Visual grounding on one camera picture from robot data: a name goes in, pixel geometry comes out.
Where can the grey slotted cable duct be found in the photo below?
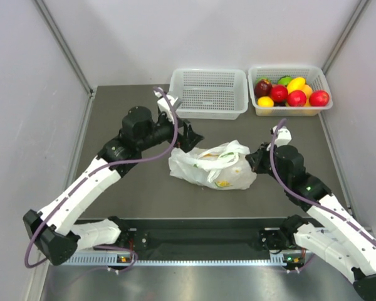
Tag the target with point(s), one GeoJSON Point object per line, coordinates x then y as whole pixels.
{"type": "Point", "coordinates": [124, 259]}

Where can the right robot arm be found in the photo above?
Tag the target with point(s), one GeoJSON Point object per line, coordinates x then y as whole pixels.
{"type": "Point", "coordinates": [346, 246]}

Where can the dark red apple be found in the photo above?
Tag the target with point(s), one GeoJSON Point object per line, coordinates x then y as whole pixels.
{"type": "Point", "coordinates": [262, 88]}

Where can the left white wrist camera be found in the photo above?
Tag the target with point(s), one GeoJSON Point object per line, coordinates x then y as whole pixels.
{"type": "Point", "coordinates": [163, 106]}

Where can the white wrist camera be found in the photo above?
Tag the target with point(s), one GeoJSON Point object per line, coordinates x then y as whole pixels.
{"type": "Point", "coordinates": [283, 137]}
{"type": "Point", "coordinates": [163, 106]}

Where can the red apple middle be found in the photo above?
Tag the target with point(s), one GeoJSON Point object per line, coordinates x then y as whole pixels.
{"type": "Point", "coordinates": [278, 93]}

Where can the red apple front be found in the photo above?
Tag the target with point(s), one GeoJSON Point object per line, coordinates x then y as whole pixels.
{"type": "Point", "coordinates": [296, 98]}

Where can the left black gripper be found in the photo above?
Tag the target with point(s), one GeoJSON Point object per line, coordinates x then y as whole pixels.
{"type": "Point", "coordinates": [190, 139]}

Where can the yellow lemon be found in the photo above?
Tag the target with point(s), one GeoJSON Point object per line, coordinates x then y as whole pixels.
{"type": "Point", "coordinates": [265, 101]}

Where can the empty white plastic basket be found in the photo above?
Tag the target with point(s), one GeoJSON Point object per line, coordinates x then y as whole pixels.
{"type": "Point", "coordinates": [220, 94]}

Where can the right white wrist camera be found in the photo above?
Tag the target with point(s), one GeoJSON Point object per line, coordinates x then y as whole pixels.
{"type": "Point", "coordinates": [283, 137]}

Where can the white plastic bag with fruit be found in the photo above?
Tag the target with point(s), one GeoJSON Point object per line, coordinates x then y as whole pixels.
{"type": "Point", "coordinates": [221, 168]}

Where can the orange fruit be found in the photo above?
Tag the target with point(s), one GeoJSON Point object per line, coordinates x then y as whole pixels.
{"type": "Point", "coordinates": [307, 90]}

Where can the red apple right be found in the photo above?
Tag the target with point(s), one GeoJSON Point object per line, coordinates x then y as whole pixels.
{"type": "Point", "coordinates": [319, 98]}

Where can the yellow mango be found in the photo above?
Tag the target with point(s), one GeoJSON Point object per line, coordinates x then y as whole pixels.
{"type": "Point", "coordinates": [296, 84]}

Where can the green lime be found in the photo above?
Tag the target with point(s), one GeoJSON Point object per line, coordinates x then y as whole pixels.
{"type": "Point", "coordinates": [284, 81]}

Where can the white basket holding fruit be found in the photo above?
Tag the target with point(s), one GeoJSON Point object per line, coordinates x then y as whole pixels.
{"type": "Point", "coordinates": [314, 78]}

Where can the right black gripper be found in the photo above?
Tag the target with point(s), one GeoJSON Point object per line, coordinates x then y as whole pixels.
{"type": "Point", "coordinates": [253, 158]}

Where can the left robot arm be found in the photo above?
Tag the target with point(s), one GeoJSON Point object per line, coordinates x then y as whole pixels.
{"type": "Point", "coordinates": [53, 229]}

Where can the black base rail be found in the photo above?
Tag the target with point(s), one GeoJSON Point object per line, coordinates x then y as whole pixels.
{"type": "Point", "coordinates": [203, 238]}

